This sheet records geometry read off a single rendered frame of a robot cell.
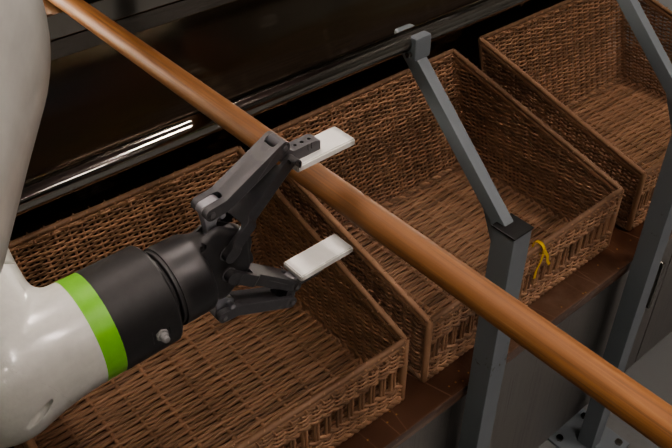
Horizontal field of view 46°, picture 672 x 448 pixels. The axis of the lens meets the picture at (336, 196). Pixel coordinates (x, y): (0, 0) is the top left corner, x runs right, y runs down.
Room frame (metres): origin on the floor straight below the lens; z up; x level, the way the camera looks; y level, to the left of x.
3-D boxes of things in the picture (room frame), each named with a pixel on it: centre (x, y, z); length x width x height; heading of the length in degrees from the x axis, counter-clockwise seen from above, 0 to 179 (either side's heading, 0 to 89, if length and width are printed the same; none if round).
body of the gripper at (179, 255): (0.53, 0.12, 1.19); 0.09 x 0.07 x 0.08; 131
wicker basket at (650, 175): (1.64, -0.68, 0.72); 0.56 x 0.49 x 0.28; 129
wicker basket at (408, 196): (1.24, -0.21, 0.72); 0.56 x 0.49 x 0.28; 131
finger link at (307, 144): (0.60, 0.04, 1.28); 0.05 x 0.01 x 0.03; 131
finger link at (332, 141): (0.62, 0.02, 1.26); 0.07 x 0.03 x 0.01; 131
